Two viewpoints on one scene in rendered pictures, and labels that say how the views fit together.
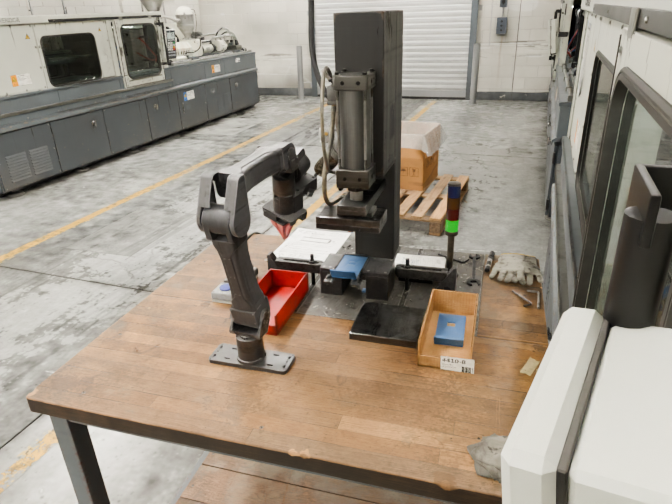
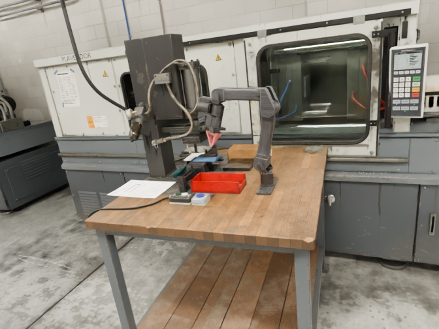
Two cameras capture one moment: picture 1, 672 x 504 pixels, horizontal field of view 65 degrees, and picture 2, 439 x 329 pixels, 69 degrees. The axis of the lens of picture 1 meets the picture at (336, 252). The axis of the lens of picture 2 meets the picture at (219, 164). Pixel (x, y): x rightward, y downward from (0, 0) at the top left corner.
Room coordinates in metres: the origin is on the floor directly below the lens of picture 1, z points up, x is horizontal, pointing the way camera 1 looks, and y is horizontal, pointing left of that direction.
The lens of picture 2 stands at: (1.16, 1.65, 1.51)
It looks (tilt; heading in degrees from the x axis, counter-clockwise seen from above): 18 degrees down; 274
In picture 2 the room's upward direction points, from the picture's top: 7 degrees counter-clockwise
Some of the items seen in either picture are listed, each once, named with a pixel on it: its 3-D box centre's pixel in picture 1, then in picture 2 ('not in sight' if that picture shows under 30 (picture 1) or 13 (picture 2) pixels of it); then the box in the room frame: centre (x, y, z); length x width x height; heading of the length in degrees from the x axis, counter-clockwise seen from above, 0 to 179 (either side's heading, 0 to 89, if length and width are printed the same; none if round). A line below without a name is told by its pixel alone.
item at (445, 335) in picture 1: (450, 326); not in sight; (1.14, -0.28, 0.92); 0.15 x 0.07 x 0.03; 164
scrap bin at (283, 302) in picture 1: (273, 299); (218, 182); (1.29, 0.18, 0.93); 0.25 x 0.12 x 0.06; 163
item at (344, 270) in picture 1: (349, 263); (206, 157); (1.36, -0.04, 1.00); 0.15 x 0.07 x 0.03; 163
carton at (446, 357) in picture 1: (451, 329); (249, 152); (1.11, -0.28, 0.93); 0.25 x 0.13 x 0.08; 163
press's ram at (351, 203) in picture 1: (357, 176); (183, 118); (1.46, -0.07, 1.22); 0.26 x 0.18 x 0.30; 163
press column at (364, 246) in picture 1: (377, 142); (151, 110); (1.64, -0.14, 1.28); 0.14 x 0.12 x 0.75; 73
